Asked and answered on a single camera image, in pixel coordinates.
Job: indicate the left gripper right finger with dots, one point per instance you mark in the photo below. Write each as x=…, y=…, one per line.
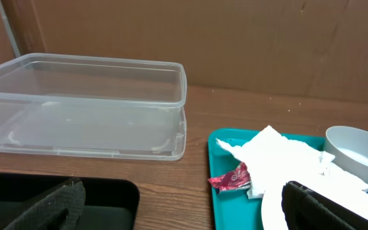
x=305, y=209

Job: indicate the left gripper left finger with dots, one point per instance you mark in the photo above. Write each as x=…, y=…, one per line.
x=59, y=207

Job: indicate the grey bowl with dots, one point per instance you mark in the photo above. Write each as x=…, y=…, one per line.
x=350, y=147

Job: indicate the black plastic tray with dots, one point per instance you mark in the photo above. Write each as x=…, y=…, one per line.
x=110, y=203

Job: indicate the large white plate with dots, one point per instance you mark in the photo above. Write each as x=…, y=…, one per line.
x=350, y=198

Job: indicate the crumpled white paper napkin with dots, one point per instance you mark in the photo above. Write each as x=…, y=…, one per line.
x=273, y=158

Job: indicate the red sauce packet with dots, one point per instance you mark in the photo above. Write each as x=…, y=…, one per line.
x=237, y=179

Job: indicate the clear plastic storage bin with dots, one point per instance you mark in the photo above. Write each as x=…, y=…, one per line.
x=91, y=102

